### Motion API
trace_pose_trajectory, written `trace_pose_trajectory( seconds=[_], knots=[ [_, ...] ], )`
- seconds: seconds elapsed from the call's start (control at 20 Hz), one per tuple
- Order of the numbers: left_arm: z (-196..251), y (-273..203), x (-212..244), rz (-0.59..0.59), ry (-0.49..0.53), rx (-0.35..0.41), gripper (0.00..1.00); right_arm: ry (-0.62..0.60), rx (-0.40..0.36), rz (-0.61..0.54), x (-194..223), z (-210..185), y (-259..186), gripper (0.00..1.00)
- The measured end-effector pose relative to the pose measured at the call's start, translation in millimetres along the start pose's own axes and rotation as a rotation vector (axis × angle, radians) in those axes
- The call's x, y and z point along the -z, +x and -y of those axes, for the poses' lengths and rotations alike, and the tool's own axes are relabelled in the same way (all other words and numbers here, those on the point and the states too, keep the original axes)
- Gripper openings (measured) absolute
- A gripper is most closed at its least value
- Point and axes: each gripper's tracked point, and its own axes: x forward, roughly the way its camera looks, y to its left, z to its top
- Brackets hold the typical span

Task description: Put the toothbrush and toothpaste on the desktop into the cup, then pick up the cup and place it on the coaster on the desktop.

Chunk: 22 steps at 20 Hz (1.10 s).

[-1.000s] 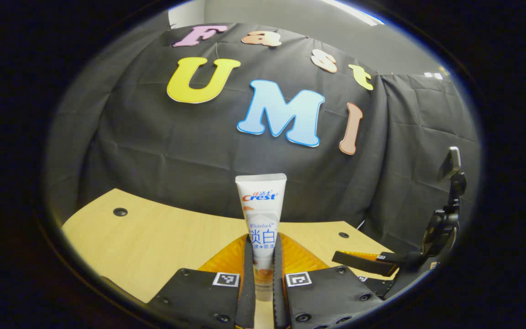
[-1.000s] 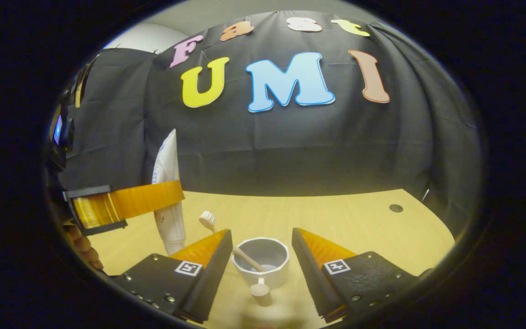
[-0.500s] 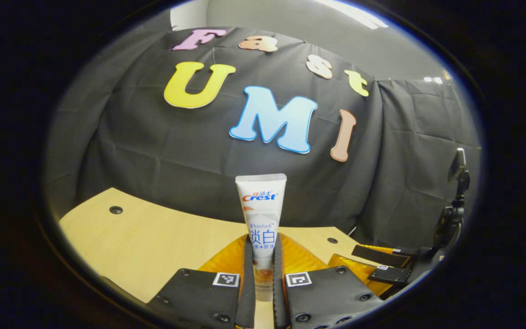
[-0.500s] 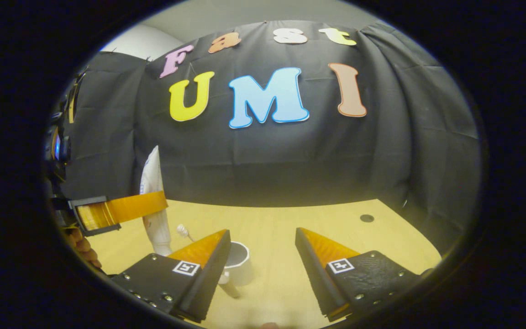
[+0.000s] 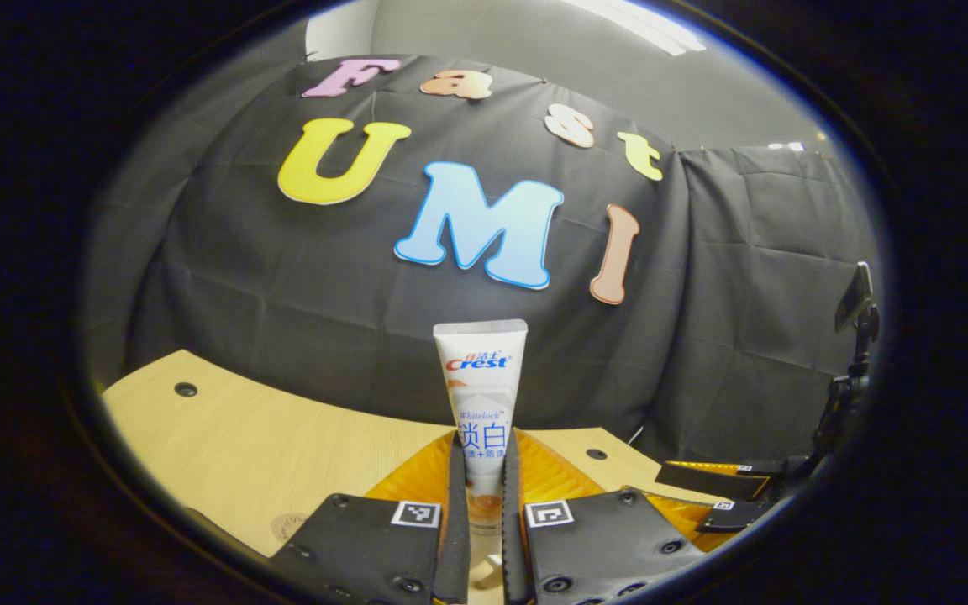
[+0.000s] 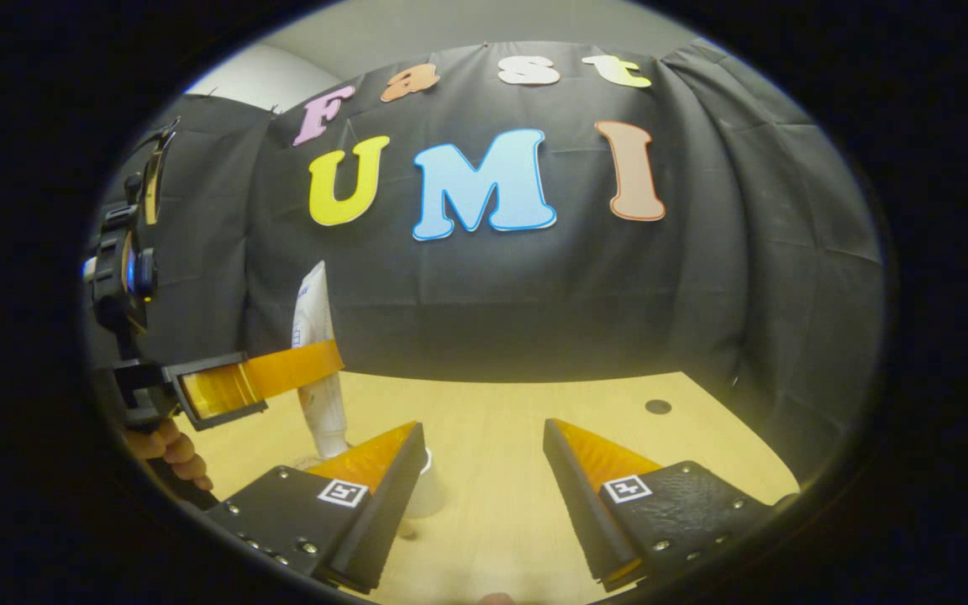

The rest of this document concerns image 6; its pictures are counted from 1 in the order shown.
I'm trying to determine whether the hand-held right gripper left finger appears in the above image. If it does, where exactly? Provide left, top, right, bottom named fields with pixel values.
left=203, top=422, right=426, bottom=593

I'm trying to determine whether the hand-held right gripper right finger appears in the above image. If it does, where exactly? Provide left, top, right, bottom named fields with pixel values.
left=544, top=418, right=775, bottom=592

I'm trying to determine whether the white toothpaste tube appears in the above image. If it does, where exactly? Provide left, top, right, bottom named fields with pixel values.
left=292, top=260, right=350, bottom=459

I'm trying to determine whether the wooden desktop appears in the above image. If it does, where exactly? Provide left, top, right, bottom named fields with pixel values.
left=177, top=370, right=800, bottom=605

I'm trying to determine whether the black backdrop cloth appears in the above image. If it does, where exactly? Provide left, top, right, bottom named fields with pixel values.
left=85, top=40, right=884, bottom=480

